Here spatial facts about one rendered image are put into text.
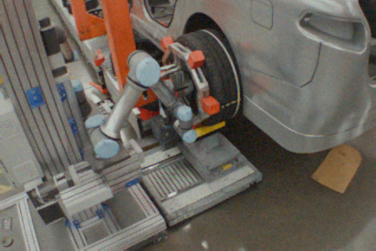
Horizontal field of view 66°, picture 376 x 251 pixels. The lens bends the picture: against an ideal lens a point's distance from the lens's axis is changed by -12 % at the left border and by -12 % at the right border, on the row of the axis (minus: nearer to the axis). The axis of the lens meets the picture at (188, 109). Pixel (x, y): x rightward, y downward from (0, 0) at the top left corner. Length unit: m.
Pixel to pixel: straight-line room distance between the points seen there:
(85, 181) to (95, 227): 0.55
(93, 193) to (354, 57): 1.44
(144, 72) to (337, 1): 0.88
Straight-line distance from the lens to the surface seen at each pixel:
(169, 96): 1.75
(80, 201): 1.76
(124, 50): 2.45
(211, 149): 2.61
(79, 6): 4.27
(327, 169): 2.86
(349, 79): 1.54
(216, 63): 2.00
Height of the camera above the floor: 1.98
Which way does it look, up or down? 35 degrees down
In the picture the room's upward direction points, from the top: 6 degrees counter-clockwise
